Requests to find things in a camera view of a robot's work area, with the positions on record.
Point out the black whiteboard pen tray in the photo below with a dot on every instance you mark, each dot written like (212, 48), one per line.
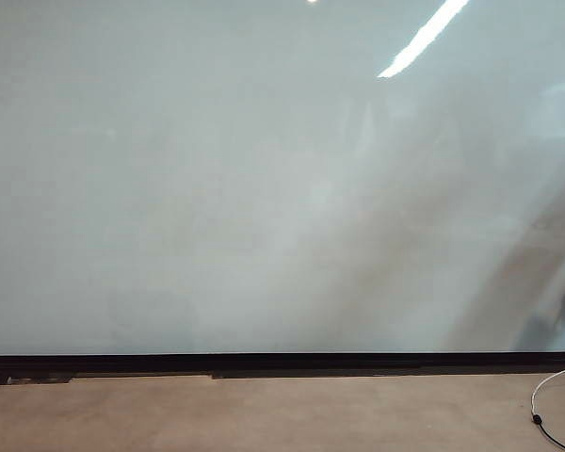
(311, 373)

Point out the black flat bar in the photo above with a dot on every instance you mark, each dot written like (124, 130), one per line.
(40, 378)

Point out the white glass whiteboard black frame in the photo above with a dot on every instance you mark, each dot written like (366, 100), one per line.
(263, 188)

